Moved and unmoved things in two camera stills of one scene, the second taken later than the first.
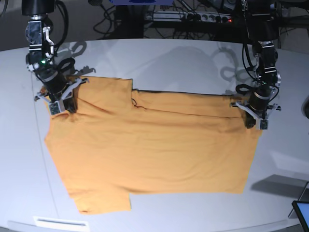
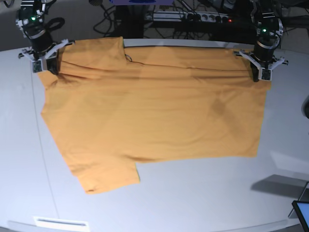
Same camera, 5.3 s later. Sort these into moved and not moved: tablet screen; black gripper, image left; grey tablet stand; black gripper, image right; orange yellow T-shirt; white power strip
Moved: orange yellow T-shirt; black gripper, image right; black gripper, image left
Not moved: white power strip; tablet screen; grey tablet stand
